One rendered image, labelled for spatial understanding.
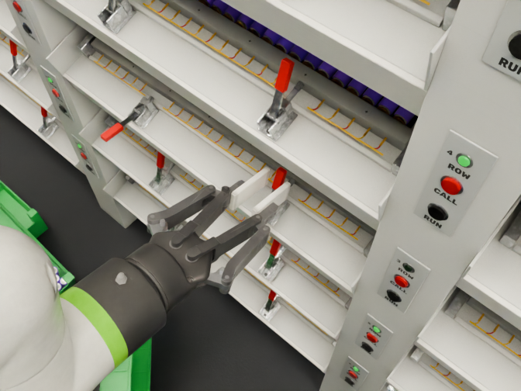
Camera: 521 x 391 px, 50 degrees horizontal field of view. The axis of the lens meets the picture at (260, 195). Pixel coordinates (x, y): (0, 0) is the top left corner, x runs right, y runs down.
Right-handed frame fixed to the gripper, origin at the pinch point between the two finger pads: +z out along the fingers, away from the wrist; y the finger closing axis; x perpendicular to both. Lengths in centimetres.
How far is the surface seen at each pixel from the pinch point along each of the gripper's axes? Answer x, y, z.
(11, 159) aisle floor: -62, -84, 9
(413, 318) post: -3.0, 23.8, 1.0
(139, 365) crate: -65, -17, -6
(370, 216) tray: 10.4, 14.8, -2.1
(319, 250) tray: -7.0, 8.7, 3.9
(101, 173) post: -37, -45, 9
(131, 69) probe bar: -2.3, -32.7, 7.2
